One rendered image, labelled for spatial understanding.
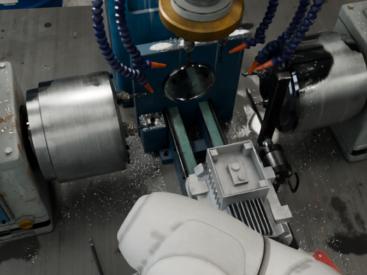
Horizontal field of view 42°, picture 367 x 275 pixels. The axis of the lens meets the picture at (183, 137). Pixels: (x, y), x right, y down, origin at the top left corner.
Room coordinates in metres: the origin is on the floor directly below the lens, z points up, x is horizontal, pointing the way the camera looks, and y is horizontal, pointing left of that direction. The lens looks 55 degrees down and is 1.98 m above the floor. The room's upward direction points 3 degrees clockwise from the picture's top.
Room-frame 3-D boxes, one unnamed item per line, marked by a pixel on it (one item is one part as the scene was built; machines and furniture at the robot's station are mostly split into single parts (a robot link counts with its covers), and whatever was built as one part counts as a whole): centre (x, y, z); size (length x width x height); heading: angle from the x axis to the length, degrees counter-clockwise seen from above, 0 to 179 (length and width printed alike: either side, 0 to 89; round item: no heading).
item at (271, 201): (0.47, -0.13, 1.01); 0.20 x 0.19 x 0.19; 16
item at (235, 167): (0.51, -0.12, 1.11); 0.12 x 0.11 x 0.07; 16
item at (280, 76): (0.68, -0.20, 1.12); 0.04 x 0.03 x 0.26; 17
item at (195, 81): (0.85, -0.01, 1.02); 0.15 x 0.02 x 0.15; 107
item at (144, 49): (0.91, 0.01, 0.97); 0.30 x 0.11 x 0.34; 107
